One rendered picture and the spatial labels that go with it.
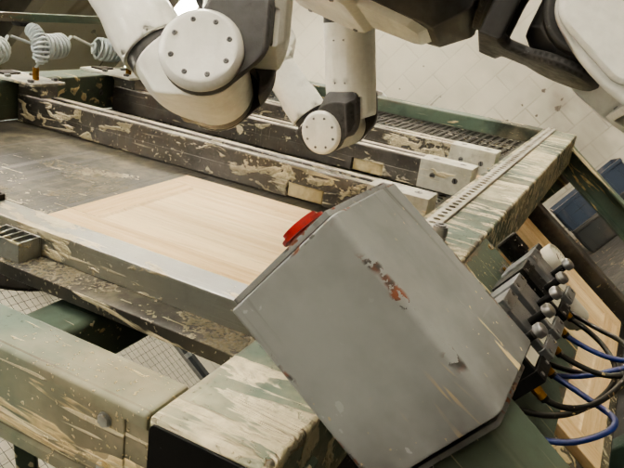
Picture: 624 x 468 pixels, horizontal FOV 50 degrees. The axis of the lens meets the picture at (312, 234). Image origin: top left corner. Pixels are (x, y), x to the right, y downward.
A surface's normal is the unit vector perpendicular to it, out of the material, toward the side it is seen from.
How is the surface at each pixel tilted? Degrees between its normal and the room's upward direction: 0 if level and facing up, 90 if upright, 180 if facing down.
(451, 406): 90
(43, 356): 54
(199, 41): 90
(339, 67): 90
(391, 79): 90
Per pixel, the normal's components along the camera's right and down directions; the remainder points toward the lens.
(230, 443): 0.13, -0.93
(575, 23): -0.25, 0.07
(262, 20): 0.01, -0.15
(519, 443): 0.62, -0.60
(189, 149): -0.45, 0.25
